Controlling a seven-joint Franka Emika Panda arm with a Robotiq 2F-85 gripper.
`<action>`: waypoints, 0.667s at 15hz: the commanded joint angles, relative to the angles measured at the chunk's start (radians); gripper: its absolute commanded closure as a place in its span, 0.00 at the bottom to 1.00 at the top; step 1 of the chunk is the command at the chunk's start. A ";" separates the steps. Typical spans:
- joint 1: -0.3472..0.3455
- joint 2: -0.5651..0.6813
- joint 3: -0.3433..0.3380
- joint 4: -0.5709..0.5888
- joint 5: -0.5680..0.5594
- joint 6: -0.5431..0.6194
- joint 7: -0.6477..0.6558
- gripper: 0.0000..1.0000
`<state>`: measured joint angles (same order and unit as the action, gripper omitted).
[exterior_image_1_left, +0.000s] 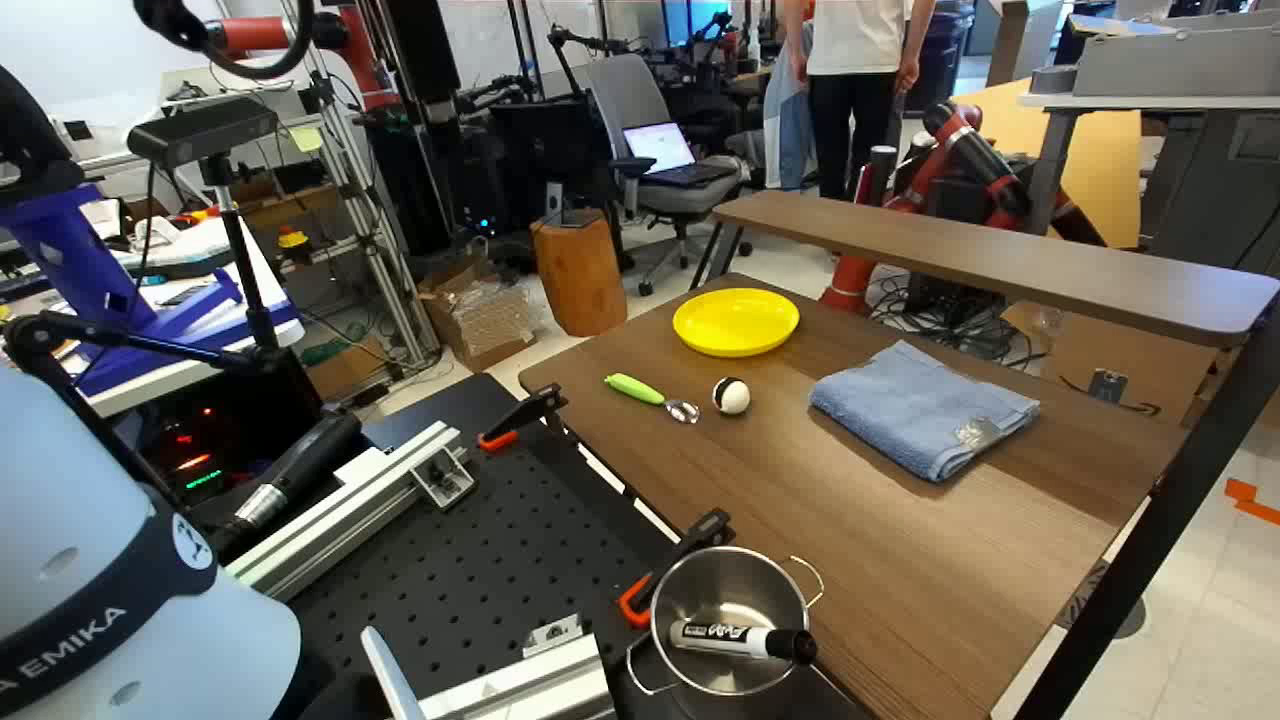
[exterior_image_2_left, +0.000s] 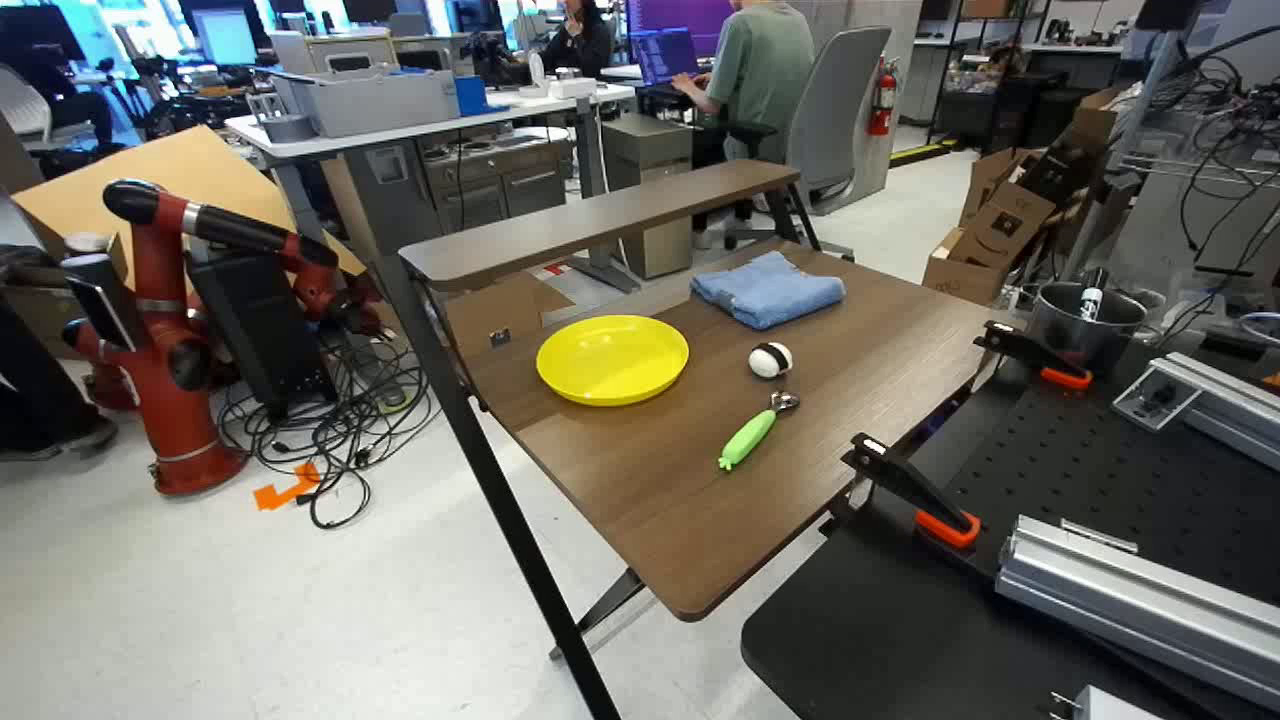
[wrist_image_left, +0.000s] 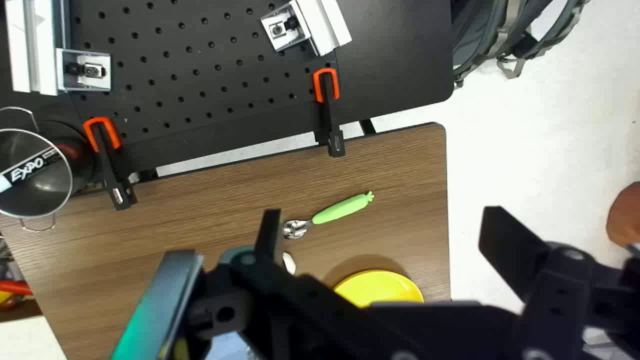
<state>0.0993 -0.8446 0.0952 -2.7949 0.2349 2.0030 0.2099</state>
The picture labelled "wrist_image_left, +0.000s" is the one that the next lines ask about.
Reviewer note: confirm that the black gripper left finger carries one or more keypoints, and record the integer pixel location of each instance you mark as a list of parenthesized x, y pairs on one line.
[(289, 316)]

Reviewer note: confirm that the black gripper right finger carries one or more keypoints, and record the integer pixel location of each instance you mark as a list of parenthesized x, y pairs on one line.
[(547, 277)]

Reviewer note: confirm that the blue jug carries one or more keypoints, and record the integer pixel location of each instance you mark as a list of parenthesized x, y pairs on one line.
[(157, 326)]

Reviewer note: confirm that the yellow plastic bowl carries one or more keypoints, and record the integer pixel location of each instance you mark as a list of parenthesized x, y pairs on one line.
[(370, 286)]

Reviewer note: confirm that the orange black clamp near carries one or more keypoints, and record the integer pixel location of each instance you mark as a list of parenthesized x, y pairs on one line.
[(327, 92)]

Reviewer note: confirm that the orange black clamp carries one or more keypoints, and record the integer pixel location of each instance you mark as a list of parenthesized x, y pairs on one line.
[(327, 92), (106, 145)]

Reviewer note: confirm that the black perforated board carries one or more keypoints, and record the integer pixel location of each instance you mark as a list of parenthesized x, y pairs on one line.
[(198, 77)]

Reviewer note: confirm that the orange black clamp far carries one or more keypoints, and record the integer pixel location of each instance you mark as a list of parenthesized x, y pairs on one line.
[(106, 145)]

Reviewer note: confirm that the steel pot with marker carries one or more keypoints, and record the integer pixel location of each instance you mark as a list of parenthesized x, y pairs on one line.
[(34, 172)]

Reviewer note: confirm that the aluminium extrusion rail near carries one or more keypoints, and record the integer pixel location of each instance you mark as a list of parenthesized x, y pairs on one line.
[(317, 22)]

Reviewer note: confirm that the aluminium extrusion rail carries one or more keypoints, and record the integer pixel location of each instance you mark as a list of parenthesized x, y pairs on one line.
[(317, 22), (40, 54)]

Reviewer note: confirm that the aluminium extrusion rail far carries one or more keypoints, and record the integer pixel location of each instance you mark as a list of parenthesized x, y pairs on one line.
[(40, 54)]

